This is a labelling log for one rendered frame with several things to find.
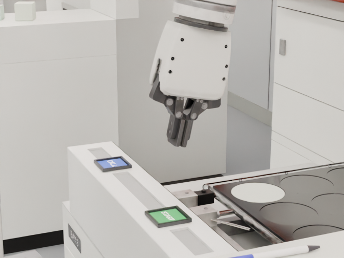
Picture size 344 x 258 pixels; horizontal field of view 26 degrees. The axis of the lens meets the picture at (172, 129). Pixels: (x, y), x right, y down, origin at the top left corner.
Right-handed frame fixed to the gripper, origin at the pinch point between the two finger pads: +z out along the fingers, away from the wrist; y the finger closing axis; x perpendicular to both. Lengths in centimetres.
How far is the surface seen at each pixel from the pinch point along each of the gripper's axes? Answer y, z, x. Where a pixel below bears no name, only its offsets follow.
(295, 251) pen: -13.6, 11.7, 14.3
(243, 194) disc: -26.9, 16.3, -21.9
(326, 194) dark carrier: -40.9, 13.3, -16.0
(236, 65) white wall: -219, 36, -366
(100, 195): 0.5, 18.6, -23.7
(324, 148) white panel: -62, 12, -47
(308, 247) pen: -15.6, 11.1, 14.4
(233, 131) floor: -197, 72, -315
